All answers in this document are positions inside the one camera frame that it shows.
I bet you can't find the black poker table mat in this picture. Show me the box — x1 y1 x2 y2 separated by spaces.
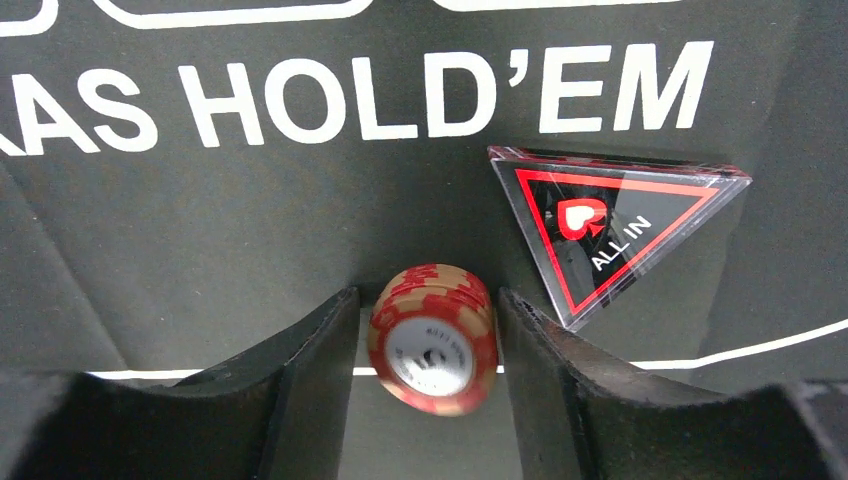
1 1 847 479

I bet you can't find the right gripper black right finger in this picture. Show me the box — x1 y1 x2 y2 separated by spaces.
498 288 847 479

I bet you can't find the small red chip stack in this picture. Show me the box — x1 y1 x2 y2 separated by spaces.
367 263 499 417

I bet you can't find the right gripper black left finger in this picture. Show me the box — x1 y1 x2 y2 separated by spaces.
1 287 360 479

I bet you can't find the triangular all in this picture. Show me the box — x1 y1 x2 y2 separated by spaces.
487 146 752 331

